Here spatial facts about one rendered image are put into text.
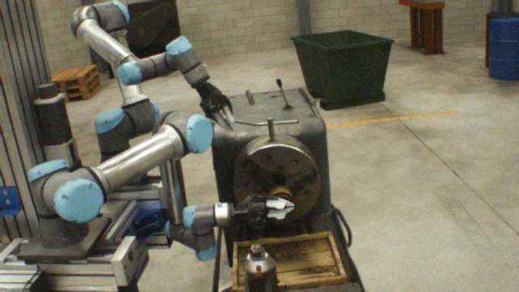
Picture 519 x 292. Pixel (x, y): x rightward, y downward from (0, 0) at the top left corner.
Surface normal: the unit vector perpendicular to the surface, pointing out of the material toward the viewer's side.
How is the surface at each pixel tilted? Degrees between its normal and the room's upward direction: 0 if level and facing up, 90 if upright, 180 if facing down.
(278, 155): 90
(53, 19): 90
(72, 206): 91
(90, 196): 91
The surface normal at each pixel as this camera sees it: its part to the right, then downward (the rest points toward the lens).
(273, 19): 0.05, 0.34
